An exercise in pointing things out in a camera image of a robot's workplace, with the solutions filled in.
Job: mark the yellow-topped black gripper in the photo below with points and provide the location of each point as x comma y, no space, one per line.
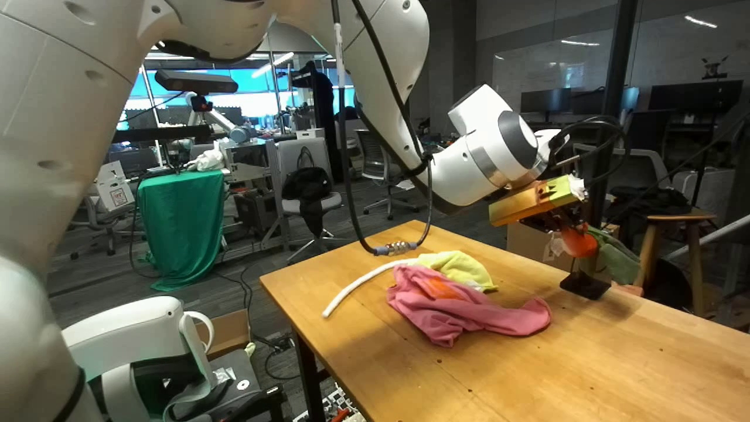
538,198

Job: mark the orange red cloth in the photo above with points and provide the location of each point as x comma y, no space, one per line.
580,242

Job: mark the yellow-green towel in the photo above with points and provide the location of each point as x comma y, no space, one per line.
460,269

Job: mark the magenta pink shirt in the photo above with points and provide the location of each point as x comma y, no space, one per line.
445,311

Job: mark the dark green cloth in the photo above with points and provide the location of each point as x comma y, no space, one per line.
613,258

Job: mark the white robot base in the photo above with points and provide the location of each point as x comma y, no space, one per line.
147,359

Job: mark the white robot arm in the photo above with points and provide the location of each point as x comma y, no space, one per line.
67,73

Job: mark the wooden stool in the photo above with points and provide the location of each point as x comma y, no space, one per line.
691,223

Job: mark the black office chair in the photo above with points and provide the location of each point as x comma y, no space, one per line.
304,192

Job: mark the green draped cloth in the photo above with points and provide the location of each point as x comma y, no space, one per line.
183,225

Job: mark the black camera stand pole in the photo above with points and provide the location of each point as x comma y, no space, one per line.
611,109

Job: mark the overhead black camera rig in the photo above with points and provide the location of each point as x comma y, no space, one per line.
203,110

